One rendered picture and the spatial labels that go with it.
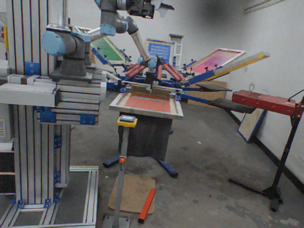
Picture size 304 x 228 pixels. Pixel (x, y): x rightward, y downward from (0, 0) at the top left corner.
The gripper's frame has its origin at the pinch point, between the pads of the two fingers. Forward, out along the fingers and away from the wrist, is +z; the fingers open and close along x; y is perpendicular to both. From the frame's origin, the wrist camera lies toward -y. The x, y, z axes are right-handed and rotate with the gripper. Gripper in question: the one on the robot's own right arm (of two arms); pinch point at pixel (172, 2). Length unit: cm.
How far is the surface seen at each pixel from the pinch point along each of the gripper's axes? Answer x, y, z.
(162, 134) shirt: -81, 80, -6
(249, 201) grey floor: -148, 149, 92
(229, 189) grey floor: -161, 147, 71
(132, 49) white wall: -504, -26, -193
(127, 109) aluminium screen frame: -63, 62, -34
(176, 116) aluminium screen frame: -71, 61, 4
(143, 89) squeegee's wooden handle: -122, 49, -40
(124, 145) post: -48, 86, -27
